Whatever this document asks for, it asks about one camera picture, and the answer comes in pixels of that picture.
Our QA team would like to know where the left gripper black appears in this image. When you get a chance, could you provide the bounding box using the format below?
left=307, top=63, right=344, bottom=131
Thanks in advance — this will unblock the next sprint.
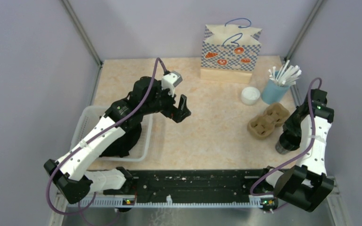
left=142, top=81, right=191, bottom=123

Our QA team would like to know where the white cup lid stack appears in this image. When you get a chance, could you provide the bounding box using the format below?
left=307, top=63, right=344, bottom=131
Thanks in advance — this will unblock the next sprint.
left=240, top=87, right=261, bottom=105

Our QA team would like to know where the stack of dark cups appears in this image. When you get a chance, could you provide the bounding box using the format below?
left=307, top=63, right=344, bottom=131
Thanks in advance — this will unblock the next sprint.
left=275, top=133, right=301, bottom=154

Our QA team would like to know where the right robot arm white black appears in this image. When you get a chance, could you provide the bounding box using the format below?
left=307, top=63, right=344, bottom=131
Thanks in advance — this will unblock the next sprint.
left=257, top=89, right=334, bottom=212

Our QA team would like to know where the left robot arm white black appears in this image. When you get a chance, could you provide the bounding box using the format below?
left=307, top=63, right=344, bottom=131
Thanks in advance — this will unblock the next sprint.
left=44, top=72, right=191, bottom=204

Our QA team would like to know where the black cloth in basket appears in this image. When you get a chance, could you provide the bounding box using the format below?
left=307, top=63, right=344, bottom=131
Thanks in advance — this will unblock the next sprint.
left=100, top=123, right=142, bottom=158

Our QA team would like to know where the paper bag blue checkered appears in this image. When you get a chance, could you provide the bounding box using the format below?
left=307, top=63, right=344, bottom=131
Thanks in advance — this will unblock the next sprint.
left=200, top=18, right=262, bottom=84

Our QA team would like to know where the blue straw holder cup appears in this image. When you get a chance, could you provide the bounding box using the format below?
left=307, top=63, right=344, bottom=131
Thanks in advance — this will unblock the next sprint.
left=261, top=80, right=290, bottom=105

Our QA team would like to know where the brown pulp cup carrier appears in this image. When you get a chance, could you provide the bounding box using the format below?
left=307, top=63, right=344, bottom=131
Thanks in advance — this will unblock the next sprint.
left=247, top=103, right=290, bottom=140

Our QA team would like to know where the white plastic basket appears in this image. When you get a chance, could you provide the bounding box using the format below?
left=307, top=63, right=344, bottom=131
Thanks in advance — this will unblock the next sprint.
left=70, top=105, right=153, bottom=162

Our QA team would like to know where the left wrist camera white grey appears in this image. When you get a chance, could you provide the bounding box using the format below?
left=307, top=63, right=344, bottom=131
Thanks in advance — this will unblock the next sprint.
left=161, top=71, right=183, bottom=97

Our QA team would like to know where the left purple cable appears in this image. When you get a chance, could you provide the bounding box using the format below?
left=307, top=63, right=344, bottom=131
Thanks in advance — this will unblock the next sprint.
left=45, top=57, right=169, bottom=226

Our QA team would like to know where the purple cable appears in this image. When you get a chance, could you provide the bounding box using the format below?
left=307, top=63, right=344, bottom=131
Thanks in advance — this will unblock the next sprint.
left=249, top=78, right=323, bottom=214
left=45, top=57, right=169, bottom=226

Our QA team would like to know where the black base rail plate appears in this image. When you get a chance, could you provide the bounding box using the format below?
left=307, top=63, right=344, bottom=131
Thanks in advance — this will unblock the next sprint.
left=103, top=168, right=269, bottom=203

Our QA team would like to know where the white slotted cable duct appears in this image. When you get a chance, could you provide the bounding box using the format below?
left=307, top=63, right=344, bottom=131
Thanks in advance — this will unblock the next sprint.
left=67, top=196, right=263, bottom=208

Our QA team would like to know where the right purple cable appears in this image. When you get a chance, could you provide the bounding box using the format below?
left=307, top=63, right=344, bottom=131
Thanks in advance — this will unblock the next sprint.
left=249, top=78, right=323, bottom=214

